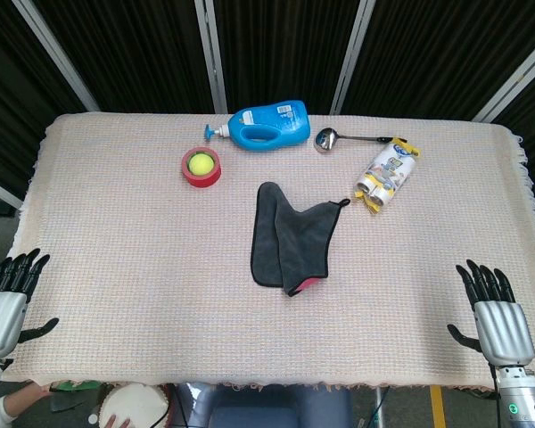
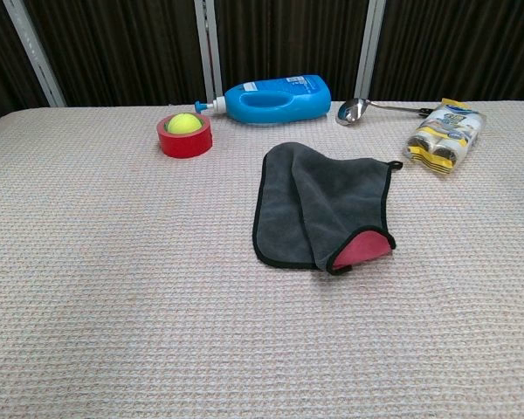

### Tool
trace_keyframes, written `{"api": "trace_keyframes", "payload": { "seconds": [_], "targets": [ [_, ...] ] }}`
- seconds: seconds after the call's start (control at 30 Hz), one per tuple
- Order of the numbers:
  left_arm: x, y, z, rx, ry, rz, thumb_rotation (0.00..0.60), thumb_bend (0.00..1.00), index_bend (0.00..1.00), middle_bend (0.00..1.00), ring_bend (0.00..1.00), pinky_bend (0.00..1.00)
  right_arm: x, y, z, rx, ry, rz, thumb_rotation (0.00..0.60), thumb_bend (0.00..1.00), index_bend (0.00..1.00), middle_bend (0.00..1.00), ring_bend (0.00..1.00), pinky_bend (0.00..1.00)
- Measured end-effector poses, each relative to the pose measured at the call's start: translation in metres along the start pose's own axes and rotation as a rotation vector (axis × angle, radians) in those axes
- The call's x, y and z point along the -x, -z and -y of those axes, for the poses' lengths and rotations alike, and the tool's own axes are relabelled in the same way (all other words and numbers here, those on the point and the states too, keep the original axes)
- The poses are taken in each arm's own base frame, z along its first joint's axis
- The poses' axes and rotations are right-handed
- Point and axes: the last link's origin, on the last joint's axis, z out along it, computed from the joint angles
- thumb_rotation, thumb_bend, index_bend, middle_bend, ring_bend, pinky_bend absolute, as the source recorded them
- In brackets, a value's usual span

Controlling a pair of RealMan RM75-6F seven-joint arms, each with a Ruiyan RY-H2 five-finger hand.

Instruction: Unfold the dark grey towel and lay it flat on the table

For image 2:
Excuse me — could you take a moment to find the red cloth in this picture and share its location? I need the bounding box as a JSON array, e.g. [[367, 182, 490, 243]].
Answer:
[[252, 141, 403, 276]]

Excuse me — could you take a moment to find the red tape roll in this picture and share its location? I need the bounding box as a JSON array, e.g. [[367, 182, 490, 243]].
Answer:
[[156, 113, 214, 159]]

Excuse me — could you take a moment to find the blue detergent bottle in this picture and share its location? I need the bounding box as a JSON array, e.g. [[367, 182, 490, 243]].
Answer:
[[194, 73, 333, 127]]

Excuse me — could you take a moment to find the yellow-green tennis ball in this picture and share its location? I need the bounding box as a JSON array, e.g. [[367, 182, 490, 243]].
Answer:
[[164, 113, 203, 134]]

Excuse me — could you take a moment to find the black pen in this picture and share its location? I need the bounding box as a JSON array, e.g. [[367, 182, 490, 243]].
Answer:
[[335, 98, 433, 127]]

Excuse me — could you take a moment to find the beige woven tablecloth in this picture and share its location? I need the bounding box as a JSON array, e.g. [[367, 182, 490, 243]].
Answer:
[[0, 100, 524, 419]]

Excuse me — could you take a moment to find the dark pleated partition panel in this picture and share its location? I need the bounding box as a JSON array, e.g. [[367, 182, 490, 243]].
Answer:
[[370, 0, 524, 102], [24, 0, 210, 108], [0, 0, 52, 132], [216, 0, 371, 101]]

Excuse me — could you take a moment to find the packaged roll refills, yellow label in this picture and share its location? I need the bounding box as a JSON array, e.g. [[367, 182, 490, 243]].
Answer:
[[403, 98, 486, 176]]

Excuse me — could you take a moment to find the grey metal partition post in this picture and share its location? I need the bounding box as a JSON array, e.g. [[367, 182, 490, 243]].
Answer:
[[355, 0, 388, 102], [2, 0, 67, 108], [193, 0, 224, 105]]

